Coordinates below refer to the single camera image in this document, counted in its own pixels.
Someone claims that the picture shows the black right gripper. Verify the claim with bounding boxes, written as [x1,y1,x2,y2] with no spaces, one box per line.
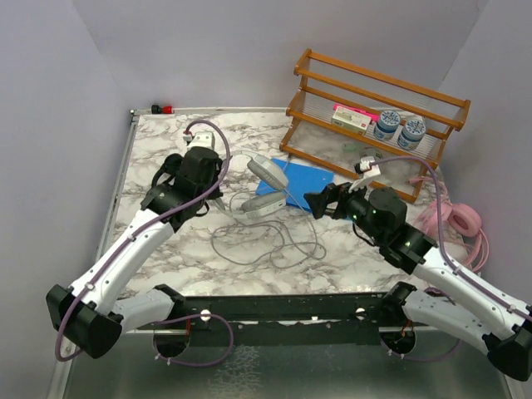
[303,175,384,243]

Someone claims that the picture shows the grey white headphones with cable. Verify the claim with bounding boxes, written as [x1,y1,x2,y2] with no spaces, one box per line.
[209,153,328,270]

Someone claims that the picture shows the black headphones with cable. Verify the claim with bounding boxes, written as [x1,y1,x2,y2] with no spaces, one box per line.
[150,153,183,188]

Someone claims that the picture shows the pink headphones with cable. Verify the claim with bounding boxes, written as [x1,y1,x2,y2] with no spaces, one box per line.
[414,181,490,273]

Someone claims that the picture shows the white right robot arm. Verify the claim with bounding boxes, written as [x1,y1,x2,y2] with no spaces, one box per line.
[304,184,531,382]

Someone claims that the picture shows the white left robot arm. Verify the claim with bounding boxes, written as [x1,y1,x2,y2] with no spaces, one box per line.
[46,145,226,362]

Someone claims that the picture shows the blue plastic board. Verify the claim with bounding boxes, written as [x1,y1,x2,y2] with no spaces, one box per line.
[273,158,334,211]

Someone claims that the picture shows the clear tape roll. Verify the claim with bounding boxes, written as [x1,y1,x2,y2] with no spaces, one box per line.
[360,146,384,160]

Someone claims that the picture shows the white green cardboard box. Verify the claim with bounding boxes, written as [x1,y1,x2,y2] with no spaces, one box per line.
[331,106,372,135]

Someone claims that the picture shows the wooden two-tier rack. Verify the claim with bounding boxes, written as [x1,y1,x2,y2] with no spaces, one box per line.
[279,49,470,178]

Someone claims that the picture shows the blue white jar left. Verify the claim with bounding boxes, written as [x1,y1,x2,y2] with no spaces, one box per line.
[373,110,401,141]

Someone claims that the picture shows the blue white jar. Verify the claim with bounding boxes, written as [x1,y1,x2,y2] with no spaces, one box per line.
[373,110,401,141]
[397,116,427,150]

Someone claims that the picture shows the blue white jar right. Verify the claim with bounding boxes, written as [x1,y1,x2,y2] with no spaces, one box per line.
[397,116,427,150]

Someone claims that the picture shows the red black emergency button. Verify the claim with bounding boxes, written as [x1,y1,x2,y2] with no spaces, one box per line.
[150,104,173,115]

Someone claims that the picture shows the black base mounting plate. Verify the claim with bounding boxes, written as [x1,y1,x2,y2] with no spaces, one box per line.
[173,293,407,346]

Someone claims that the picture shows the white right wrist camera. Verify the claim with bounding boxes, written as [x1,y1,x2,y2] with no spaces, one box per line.
[348,156,381,193]

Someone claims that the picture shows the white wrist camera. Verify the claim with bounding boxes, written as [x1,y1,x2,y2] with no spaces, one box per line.
[348,156,381,193]
[184,132,215,150]

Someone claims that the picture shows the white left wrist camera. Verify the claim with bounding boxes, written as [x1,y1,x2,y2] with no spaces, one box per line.
[184,132,215,150]

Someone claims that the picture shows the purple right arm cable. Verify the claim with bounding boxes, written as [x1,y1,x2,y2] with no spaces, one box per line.
[369,155,532,363]

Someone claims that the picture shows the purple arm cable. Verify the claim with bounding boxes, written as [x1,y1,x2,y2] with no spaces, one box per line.
[369,155,532,363]
[54,119,234,367]

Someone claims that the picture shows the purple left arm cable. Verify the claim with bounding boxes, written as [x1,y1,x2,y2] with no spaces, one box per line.
[54,119,234,367]

